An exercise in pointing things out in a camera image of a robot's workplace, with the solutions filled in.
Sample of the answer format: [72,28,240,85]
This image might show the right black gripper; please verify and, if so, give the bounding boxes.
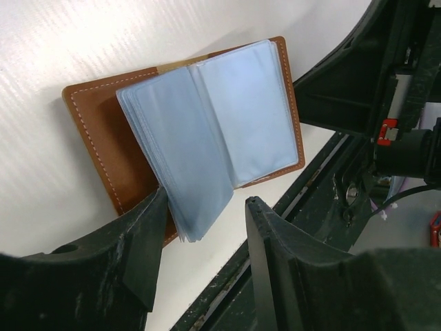
[294,1,440,179]

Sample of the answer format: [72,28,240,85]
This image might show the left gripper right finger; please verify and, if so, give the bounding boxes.
[245,197,440,330]

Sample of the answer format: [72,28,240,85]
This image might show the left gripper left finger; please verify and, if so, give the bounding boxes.
[1,188,167,330]

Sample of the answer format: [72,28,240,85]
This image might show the brown leather card holder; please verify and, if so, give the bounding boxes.
[62,36,305,242]

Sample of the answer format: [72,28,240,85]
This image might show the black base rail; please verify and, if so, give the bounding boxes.
[174,133,375,330]

